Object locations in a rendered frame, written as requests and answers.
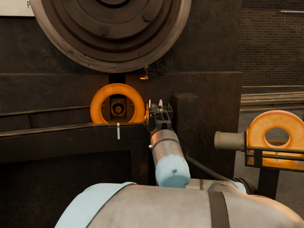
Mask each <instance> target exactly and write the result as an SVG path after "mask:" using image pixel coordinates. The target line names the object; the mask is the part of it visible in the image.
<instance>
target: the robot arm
mask: <svg viewBox="0 0 304 228"><path fill-rule="evenodd" d="M170 109H171V111H170ZM172 115H173V110H172V108H171V105H170V103H169V104H168V111H167V106H162V100H160V102H159V105H156V104H151V100H149V105H148V103H147V111H146V115H145V116H144V117H143V125H144V128H147V132H149V133H150V134H151V135H150V140H151V144H150V145H149V148H150V149H151V154H152V155H153V160H154V166H155V175H156V185H157V186H149V185H137V184H136V183H134V182H125V183H122V184H112V183H99V184H95V185H92V186H90V187H88V188H87V189H85V190H84V191H83V192H82V193H80V194H79V195H78V196H77V197H76V198H75V199H74V200H73V201H72V202H71V203H70V204H69V206H68V207H67V208H66V210H65V211H64V213H63V214H62V216H61V217H60V219H59V220H58V223H57V224H56V226H55V228H304V220H303V219H302V218H301V217H300V216H299V215H298V214H296V213H295V212H294V211H293V210H291V209H290V208H288V207H287V206H285V205H283V204H281V203H279V202H277V201H275V200H273V199H270V198H268V197H265V196H260V195H248V194H247V193H246V189H245V187H244V185H243V184H242V183H240V182H233V181H231V180H228V181H220V180H203V179H191V178H190V173H189V167H188V164H187V162H186V161H185V157H184V155H183V152H182V149H181V145H180V143H179V140H178V137H177V135H176V134H175V132H174V130H173V129H172V128H171V126H172Z"/></svg>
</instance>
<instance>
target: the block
mask: <svg viewBox="0 0 304 228"><path fill-rule="evenodd" d="M171 108H172V110H173V115H172V126H171V128H172V129H173V130H174V132H175V134H176V135H177V137H178V140H179V143H180V147H181V149H182V152H183V154H184V152H185V151H189V153H190V154H189V156H190V157H191V158H193V159H194V160H196V153H197V135H198V117H199V98H198V97H197V96H195V95H194V94H191V93H174V94H172V96H171Z"/></svg>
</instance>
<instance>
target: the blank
mask: <svg viewBox="0 0 304 228"><path fill-rule="evenodd" d="M271 128H282V129H284V130H285V131H287V133H288V134H289V136H290V138H289V140H288V142H287V143H286V144H284V145H282V146H273V145H271V144H269V143H268V142H267V141H266V139H265V134H266V132H267V131H268V130H269V129H271ZM247 138H248V143H249V146H255V147H274V148H287V149H300V150H304V122H303V121H302V120H301V119H300V118H299V117H298V116H296V115H295V114H293V113H290V112H287V111H283V110H271V111H267V112H264V113H262V114H260V115H259V116H257V117H256V118H255V119H254V120H253V122H252V123H251V125H250V128H249V130H248V135H247ZM262 153H264V154H275V155H286V156H298V157H301V156H303V154H294V153H282V152H266V151H262ZM262 159H263V160H264V161H267V162H270V163H275V164H286V163H290V162H294V161H293V160H282V159H272V158H262Z"/></svg>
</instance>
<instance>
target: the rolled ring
mask: <svg viewBox="0 0 304 228"><path fill-rule="evenodd" d="M114 94H122V95H125V96H127V97H129V98H130V99H131V100H132V102H133V103H134V106H135V112H134V116H133V118H132V119H131V120H130V121H129V123H134V122H142V121H143V117H144V115H145V106H144V102H143V100H142V98H141V96H140V94H139V93H138V92H137V91H136V90H135V89H134V88H132V87H130V86H128V85H126V84H121V83H113V84H109V85H106V86H104V87H103V88H101V89H100V90H99V91H98V92H97V93H96V94H95V96H94V98H93V100H92V102H91V105H90V115H91V119H92V121H93V123H94V125H95V124H108V122H106V121H105V120H104V118H103V116H102V114H101V105H102V103H103V101H104V100H105V99H106V98H107V97H108V96H110V95H114Z"/></svg>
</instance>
